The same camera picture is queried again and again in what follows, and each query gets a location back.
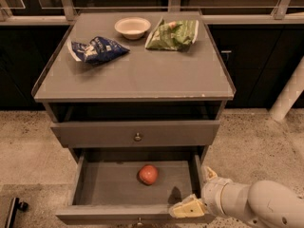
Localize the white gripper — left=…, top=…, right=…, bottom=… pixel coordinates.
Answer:
left=169, top=165, right=232, bottom=219

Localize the red apple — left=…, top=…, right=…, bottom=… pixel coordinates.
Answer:
left=138, top=164, right=159, bottom=185

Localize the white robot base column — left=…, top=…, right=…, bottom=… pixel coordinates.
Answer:
left=270, top=57, right=304, bottom=121

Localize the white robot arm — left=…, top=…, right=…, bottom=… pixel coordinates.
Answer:
left=169, top=166, right=304, bottom=228

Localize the grey open middle drawer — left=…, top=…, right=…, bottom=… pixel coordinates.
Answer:
left=56, top=152, right=215, bottom=225

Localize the metal middle drawer knob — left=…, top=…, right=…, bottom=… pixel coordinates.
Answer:
left=133, top=218, right=143, bottom=228

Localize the metal drawer knob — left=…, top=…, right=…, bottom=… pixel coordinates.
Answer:
left=133, top=218, right=143, bottom=228
left=134, top=133, right=142, bottom=142

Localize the metal top drawer knob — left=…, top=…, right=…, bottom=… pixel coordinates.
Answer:
left=134, top=133, right=142, bottom=142

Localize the grey drawer cabinet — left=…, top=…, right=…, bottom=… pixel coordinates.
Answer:
left=30, top=10, right=237, bottom=226

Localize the grey top drawer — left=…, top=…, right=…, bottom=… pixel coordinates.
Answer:
left=51, top=121, right=219, bottom=148

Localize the green chip bag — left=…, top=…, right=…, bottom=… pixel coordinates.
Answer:
left=144, top=19, right=200, bottom=51

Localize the blue chip bag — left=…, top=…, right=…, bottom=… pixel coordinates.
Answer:
left=67, top=36, right=129, bottom=65

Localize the white paper bowl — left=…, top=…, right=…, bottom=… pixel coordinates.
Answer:
left=114, top=17, right=151, bottom=40

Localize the black object on floor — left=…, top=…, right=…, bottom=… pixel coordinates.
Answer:
left=5, top=198, right=29, bottom=228

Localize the dark cabinet handle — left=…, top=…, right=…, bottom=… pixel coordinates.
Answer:
left=220, top=50, right=232, bottom=64

